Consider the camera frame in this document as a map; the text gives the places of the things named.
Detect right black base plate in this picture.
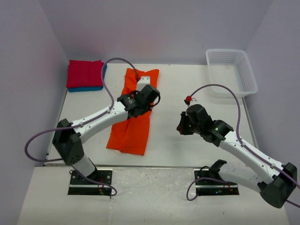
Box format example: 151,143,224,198
195,166,237,186

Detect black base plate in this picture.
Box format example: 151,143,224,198
69,170,113,188
195,166,237,186

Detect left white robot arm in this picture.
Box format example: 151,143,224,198
52,84,160,179

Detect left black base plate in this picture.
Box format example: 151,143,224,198
69,170,113,188

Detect white plastic basket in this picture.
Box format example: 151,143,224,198
206,49,258,98

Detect folded blue t shirt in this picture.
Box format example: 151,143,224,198
68,63,108,93

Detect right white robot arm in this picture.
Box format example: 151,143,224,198
177,104,297,209

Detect orange t shirt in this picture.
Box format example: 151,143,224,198
106,68,159,156

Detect folded red t shirt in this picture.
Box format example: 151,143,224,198
66,59,105,89

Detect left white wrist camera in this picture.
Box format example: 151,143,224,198
136,76,150,91

